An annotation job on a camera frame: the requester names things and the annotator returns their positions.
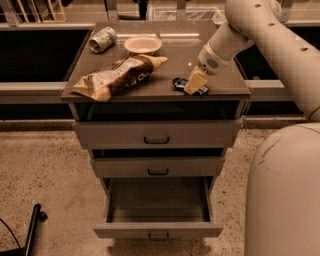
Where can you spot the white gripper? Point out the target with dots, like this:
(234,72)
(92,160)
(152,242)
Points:
(209,63)

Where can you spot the blue rxbar blueberry bar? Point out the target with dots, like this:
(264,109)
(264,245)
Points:
(180,83)

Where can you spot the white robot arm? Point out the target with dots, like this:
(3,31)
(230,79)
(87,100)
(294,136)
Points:
(283,189)

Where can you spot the grey top drawer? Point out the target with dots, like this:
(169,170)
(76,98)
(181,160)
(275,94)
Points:
(156,134)

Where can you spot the grey drawer cabinet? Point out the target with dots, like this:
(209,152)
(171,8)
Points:
(155,98)

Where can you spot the grey middle drawer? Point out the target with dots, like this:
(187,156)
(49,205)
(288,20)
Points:
(157,167)

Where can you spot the grey open bottom drawer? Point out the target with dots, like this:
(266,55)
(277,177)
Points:
(158,209)

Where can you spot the white paper bowl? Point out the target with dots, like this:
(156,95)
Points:
(143,44)

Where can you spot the brown white chip bag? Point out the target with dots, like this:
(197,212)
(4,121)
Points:
(103,84)

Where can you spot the green white soda can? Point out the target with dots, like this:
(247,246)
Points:
(102,40)

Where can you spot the wooden rack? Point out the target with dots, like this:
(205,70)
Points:
(46,11)

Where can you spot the black stand leg left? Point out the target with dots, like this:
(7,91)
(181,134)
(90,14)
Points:
(37,216)

